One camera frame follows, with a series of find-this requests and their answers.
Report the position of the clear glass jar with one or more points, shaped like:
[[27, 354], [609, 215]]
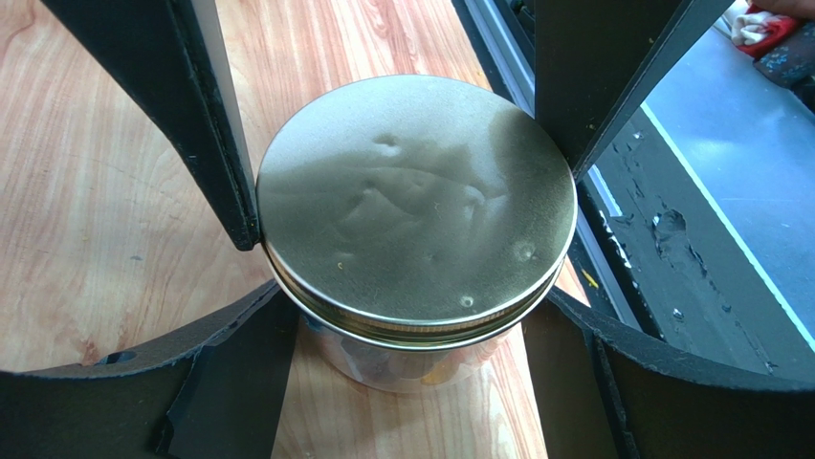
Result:
[[399, 371]]

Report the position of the white jar lid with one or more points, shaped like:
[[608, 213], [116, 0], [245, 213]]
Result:
[[415, 212]]

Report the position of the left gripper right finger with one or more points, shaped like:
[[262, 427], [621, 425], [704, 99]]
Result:
[[606, 390]]

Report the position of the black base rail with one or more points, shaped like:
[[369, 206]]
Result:
[[672, 263]]

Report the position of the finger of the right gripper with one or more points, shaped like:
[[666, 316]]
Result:
[[170, 58], [597, 61]]

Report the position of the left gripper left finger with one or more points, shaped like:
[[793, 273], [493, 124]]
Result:
[[211, 389]]

